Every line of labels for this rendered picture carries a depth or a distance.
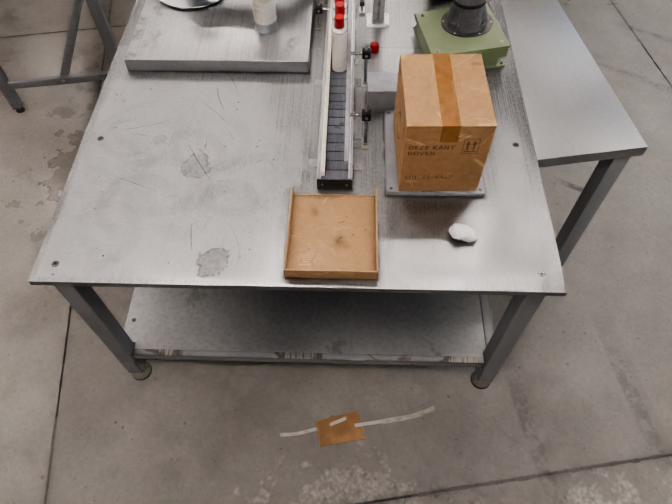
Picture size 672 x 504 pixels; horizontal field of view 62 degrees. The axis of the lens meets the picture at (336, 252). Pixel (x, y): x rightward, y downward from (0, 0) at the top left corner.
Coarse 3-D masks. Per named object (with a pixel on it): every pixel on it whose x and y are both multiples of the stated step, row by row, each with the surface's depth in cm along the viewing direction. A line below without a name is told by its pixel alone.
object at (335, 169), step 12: (348, 0) 220; (336, 84) 193; (336, 96) 190; (336, 108) 186; (336, 120) 183; (336, 132) 180; (336, 144) 177; (336, 156) 175; (348, 156) 175; (336, 168) 172
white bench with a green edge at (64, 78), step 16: (80, 0) 341; (96, 0) 266; (96, 16) 272; (112, 48) 288; (64, 64) 305; (0, 80) 294; (16, 80) 299; (32, 80) 299; (48, 80) 299; (64, 80) 301; (80, 80) 302; (96, 80) 304; (16, 96) 306
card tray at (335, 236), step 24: (312, 216) 168; (336, 216) 167; (360, 216) 167; (288, 240) 161; (312, 240) 163; (336, 240) 163; (360, 240) 163; (288, 264) 158; (312, 264) 158; (336, 264) 158; (360, 264) 158
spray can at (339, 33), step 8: (336, 16) 180; (336, 24) 181; (336, 32) 183; (344, 32) 183; (336, 40) 185; (344, 40) 186; (336, 48) 188; (344, 48) 188; (336, 56) 190; (344, 56) 191; (336, 64) 193; (344, 64) 194; (336, 72) 196
